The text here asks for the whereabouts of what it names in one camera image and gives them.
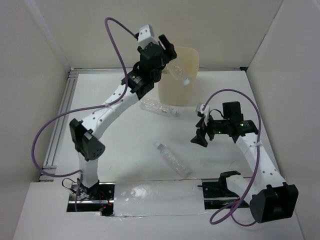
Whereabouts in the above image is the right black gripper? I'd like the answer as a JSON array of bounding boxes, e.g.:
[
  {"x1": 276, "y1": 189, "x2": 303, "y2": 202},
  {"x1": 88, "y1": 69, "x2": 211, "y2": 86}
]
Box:
[{"x1": 190, "y1": 112, "x2": 230, "y2": 147}]

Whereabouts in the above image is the clear bottle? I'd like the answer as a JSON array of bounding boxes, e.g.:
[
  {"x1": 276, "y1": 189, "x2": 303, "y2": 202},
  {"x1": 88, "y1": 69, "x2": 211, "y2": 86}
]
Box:
[
  {"x1": 154, "y1": 142, "x2": 191, "y2": 179},
  {"x1": 140, "y1": 98, "x2": 180, "y2": 117},
  {"x1": 166, "y1": 58, "x2": 190, "y2": 86}
]

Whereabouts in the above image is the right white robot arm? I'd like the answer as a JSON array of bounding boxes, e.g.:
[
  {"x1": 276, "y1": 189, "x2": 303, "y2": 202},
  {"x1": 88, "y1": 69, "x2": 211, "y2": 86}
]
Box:
[{"x1": 191, "y1": 101, "x2": 299, "y2": 224}]

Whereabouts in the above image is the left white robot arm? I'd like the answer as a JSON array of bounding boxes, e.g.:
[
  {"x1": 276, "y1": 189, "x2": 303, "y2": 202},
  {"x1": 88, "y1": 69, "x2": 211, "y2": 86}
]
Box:
[{"x1": 69, "y1": 34, "x2": 177, "y2": 200}]

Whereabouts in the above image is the beige plastic bin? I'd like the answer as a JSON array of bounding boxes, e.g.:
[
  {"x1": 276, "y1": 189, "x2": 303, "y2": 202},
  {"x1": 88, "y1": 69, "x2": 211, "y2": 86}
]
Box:
[{"x1": 158, "y1": 47, "x2": 200, "y2": 106}]

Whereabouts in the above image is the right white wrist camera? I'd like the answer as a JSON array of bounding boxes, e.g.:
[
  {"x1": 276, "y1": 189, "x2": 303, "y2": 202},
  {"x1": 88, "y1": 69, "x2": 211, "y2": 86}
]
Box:
[{"x1": 195, "y1": 103, "x2": 210, "y2": 126}]

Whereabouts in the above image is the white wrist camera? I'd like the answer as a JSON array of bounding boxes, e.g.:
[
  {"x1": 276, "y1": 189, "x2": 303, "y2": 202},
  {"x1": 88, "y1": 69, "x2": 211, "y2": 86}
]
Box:
[
  {"x1": 195, "y1": 103, "x2": 210, "y2": 126},
  {"x1": 137, "y1": 24, "x2": 158, "y2": 49}
]

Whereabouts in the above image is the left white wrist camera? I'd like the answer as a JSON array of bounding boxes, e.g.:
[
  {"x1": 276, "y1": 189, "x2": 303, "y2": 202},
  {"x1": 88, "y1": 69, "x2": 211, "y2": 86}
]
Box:
[{"x1": 137, "y1": 24, "x2": 158, "y2": 49}]

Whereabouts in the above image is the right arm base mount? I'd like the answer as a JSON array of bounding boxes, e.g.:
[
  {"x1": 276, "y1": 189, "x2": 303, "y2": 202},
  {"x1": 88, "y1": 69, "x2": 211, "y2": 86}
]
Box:
[{"x1": 197, "y1": 180, "x2": 240, "y2": 210}]

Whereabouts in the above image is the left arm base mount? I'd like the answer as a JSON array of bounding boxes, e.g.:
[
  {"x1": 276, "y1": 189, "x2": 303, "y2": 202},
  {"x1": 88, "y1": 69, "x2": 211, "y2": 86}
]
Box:
[{"x1": 61, "y1": 178, "x2": 115, "y2": 217}]

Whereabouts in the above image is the aluminium frame rail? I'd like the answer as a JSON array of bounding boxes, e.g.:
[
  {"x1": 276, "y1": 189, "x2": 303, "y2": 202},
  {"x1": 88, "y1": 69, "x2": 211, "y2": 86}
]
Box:
[{"x1": 39, "y1": 67, "x2": 248, "y2": 178}]

